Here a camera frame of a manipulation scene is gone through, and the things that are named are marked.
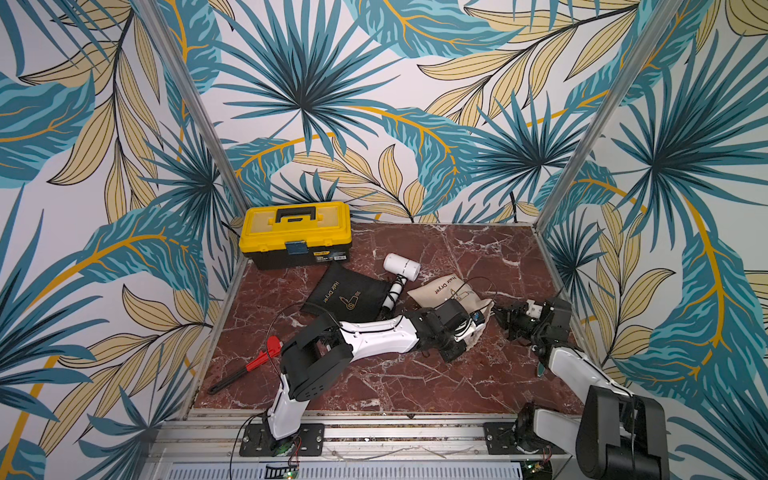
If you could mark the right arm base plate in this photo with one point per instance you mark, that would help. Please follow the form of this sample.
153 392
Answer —
506 438

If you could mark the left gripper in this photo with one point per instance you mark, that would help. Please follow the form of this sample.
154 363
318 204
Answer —
458 349

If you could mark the red black hand tool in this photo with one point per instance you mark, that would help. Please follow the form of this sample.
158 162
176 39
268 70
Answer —
272 351

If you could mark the yellow black toolbox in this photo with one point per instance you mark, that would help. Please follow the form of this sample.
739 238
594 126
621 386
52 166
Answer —
280 237

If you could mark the beige drawstring dryer bag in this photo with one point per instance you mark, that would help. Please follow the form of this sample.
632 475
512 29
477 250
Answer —
451 287

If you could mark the black drawstring dryer bag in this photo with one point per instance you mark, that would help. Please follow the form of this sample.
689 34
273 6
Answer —
350 296

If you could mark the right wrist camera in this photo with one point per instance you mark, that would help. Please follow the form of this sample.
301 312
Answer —
533 309

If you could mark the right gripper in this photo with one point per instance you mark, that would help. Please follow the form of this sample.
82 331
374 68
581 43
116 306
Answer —
519 318

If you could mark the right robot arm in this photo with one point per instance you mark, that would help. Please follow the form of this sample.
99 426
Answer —
620 434

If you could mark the white hair dryer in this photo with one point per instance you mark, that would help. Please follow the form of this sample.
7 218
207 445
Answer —
405 270

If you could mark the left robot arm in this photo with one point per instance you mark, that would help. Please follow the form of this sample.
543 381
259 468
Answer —
313 360

